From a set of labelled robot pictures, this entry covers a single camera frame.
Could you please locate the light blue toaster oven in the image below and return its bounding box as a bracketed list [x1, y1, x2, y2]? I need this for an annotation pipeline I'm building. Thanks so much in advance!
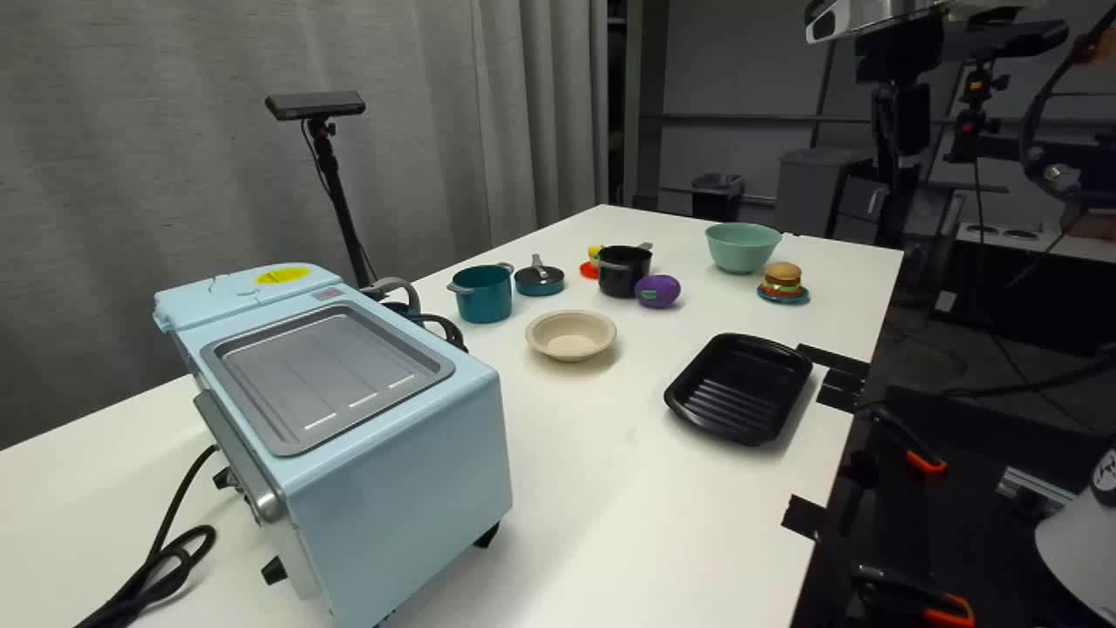
[151, 259, 516, 628]

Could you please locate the black tripod stand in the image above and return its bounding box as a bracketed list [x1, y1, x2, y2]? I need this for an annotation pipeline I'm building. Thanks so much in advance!
[301, 116, 384, 294]

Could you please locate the black toaster power cord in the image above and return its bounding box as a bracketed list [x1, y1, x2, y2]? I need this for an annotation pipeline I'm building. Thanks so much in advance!
[74, 440, 225, 628]

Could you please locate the beige bowl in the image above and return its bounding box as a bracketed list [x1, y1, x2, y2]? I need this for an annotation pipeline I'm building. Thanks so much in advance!
[523, 306, 619, 367]

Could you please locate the grey curtain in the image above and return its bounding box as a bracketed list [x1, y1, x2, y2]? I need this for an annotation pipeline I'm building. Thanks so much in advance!
[0, 0, 612, 449]

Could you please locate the teal toy pot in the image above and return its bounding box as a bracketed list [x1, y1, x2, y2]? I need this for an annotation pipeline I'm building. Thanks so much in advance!
[445, 262, 519, 327]

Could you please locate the black trash bin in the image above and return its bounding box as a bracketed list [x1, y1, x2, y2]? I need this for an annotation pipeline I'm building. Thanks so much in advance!
[688, 170, 749, 225]

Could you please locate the toy burger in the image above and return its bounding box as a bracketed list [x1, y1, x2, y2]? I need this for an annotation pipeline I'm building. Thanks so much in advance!
[752, 259, 812, 310]

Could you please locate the black camera cable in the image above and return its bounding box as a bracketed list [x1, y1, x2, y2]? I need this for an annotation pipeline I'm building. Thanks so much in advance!
[361, 276, 469, 358]

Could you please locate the black stereo camera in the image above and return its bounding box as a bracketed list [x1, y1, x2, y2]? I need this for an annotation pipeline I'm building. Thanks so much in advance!
[261, 90, 369, 126]
[938, 8, 1074, 68]

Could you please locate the mint green bowl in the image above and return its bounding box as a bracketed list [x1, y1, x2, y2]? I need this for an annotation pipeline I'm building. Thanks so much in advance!
[701, 220, 783, 280]

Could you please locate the black clamp with orange handle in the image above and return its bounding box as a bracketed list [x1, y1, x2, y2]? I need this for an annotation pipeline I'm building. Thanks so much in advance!
[849, 561, 980, 628]
[861, 401, 953, 483]

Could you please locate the black tape strip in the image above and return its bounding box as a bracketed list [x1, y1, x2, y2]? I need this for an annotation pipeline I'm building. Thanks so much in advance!
[782, 491, 838, 545]
[795, 344, 875, 415]

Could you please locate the black ridged grill tray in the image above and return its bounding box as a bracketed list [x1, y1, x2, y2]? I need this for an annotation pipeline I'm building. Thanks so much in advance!
[658, 327, 817, 449]

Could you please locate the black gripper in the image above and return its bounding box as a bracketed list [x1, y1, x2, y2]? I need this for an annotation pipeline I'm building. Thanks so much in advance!
[849, 10, 947, 154]

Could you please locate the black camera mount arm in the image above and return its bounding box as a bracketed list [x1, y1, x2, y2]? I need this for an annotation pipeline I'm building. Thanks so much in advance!
[953, 62, 1016, 165]

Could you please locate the black saucepan with grey handle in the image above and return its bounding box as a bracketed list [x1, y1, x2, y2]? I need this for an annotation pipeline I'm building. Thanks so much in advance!
[594, 241, 658, 299]

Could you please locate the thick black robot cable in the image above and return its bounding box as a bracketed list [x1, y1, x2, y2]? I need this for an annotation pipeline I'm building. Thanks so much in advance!
[1017, 5, 1116, 215]

